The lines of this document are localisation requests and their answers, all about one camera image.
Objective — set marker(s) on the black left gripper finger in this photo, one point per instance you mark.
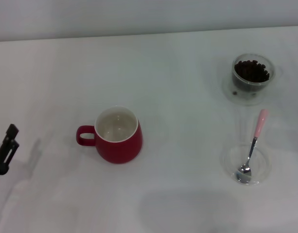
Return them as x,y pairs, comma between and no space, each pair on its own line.
10,143

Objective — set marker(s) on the red ceramic mug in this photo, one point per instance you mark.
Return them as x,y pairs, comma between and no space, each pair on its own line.
119,153

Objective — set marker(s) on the coffee beans pile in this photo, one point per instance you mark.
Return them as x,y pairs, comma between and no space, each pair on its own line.
250,71

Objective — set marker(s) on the clear glass cup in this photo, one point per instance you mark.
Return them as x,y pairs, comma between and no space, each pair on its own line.
272,72

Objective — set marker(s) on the clear glass saucer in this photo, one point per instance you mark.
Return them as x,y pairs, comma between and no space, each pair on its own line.
243,99

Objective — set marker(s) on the clear glass dish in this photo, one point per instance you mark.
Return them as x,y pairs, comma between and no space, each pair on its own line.
260,160

